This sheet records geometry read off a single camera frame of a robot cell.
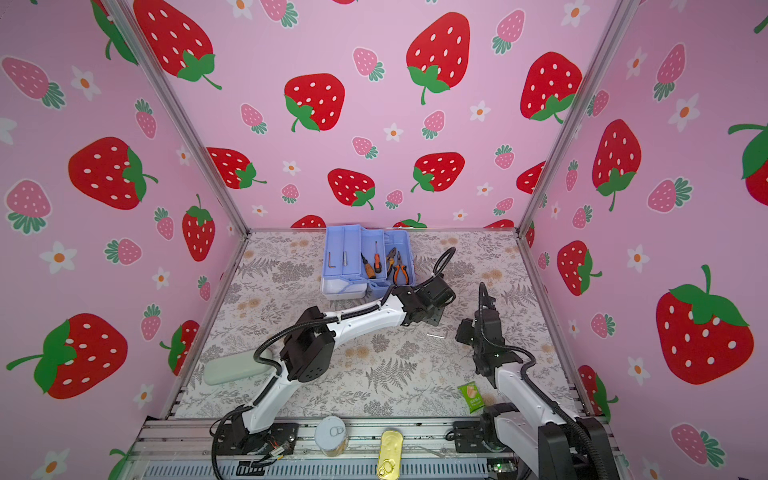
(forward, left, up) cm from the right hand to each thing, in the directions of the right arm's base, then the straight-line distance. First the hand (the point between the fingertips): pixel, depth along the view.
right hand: (464, 320), depth 89 cm
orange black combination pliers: (+21, +21, -4) cm, 30 cm away
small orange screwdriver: (+18, +30, +3) cm, 35 cm away
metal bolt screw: (+15, +40, +6) cm, 43 cm away
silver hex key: (+14, +45, +6) cm, 48 cm away
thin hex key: (-3, +9, -6) cm, 12 cm away
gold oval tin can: (-37, +18, -2) cm, 41 cm away
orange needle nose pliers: (+21, +23, -4) cm, 31 cm away
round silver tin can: (-35, +33, -1) cm, 48 cm away
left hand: (+2, +8, 0) cm, 9 cm away
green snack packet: (-20, -2, -6) cm, 21 cm away
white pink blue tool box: (+16, +34, +4) cm, 38 cm away
